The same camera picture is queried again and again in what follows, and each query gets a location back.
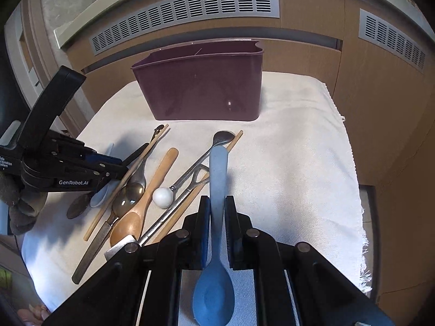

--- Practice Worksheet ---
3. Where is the wooden chopstick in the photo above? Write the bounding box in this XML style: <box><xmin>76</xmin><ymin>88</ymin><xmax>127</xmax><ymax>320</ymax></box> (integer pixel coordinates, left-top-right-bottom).
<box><xmin>83</xmin><ymin>124</ymin><xmax>169</xmax><ymax>242</ymax></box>
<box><xmin>139</xmin><ymin>130</ymin><xmax>236</xmax><ymax>244</ymax></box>

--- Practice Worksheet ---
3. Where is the dark-handled table knife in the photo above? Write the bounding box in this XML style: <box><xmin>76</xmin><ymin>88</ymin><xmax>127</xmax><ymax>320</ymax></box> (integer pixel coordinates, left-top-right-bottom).
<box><xmin>72</xmin><ymin>213</ymin><xmax>119</xmax><ymax>285</ymax></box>

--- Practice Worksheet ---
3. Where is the light blue plastic spoon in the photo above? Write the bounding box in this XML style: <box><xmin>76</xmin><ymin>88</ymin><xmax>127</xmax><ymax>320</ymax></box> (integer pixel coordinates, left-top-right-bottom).
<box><xmin>192</xmin><ymin>146</ymin><xmax>235</xmax><ymax>325</ymax></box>

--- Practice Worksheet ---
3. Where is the white towel mat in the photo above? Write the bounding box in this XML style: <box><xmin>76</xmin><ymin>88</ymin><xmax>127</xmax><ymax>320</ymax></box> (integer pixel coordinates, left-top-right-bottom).
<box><xmin>21</xmin><ymin>72</ymin><xmax>371</xmax><ymax>325</ymax></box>

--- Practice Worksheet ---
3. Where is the metal shovel-handle utensil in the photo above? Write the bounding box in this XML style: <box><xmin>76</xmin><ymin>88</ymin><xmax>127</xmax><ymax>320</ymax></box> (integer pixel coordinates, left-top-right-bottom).
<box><xmin>138</xmin><ymin>164</ymin><xmax>209</xmax><ymax>246</ymax></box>

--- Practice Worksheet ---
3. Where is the white ceramic soup spoon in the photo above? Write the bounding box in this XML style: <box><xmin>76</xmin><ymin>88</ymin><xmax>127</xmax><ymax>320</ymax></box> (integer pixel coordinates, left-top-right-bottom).
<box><xmin>89</xmin><ymin>143</ymin><xmax>114</xmax><ymax>208</ymax></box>

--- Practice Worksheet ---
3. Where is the white ball-end scoop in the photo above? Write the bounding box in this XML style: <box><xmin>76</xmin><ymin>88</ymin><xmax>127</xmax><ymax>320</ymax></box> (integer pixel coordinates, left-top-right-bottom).
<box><xmin>152</xmin><ymin>130</ymin><xmax>236</xmax><ymax>210</ymax></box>

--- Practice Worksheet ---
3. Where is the long grey vent grille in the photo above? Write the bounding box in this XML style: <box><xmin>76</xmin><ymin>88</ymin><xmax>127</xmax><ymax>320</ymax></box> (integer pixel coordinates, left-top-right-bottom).
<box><xmin>89</xmin><ymin>0</ymin><xmax>280</xmax><ymax>55</ymax></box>

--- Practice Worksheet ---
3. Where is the gloved left hand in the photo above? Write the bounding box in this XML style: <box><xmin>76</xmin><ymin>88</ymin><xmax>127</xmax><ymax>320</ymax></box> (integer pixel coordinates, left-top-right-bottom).
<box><xmin>1</xmin><ymin>172</ymin><xmax>47</xmax><ymax>236</ymax></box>

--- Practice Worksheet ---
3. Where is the wooden spoon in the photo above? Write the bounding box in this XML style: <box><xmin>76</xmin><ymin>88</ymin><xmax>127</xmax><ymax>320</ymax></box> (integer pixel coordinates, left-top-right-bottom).
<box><xmin>109</xmin><ymin>147</ymin><xmax>178</xmax><ymax>247</ymax></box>

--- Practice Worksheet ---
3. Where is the small dark metal spoon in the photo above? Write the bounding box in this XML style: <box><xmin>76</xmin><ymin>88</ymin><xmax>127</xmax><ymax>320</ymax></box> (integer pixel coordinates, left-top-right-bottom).
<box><xmin>66</xmin><ymin>192</ymin><xmax>93</xmax><ymax>219</ymax></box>

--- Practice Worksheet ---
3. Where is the short grey vent grille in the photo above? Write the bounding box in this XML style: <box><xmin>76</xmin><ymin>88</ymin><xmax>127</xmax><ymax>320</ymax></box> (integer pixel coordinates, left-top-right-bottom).
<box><xmin>358</xmin><ymin>9</ymin><xmax>426</xmax><ymax>72</ymax></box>

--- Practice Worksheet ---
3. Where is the maroon plastic utensil holder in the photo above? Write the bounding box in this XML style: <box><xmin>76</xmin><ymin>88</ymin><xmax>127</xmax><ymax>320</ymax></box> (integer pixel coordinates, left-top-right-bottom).
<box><xmin>131</xmin><ymin>40</ymin><xmax>263</xmax><ymax>121</ymax></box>

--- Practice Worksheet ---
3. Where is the steel table spoon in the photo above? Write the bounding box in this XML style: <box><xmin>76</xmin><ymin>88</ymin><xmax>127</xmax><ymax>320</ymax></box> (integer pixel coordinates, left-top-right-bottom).
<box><xmin>111</xmin><ymin>124</ymin><xmax>165</xmax><ymax>219</ymax></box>

